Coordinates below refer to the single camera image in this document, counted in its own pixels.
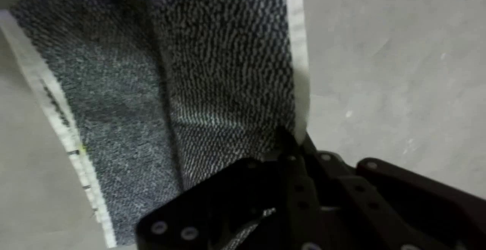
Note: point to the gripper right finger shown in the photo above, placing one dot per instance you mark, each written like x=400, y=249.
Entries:
x=398, y=197

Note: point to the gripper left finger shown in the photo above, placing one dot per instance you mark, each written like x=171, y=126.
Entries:
x=228, y=193

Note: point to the dark grey cloth white edges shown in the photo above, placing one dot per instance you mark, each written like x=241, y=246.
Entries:
x=171, y=90

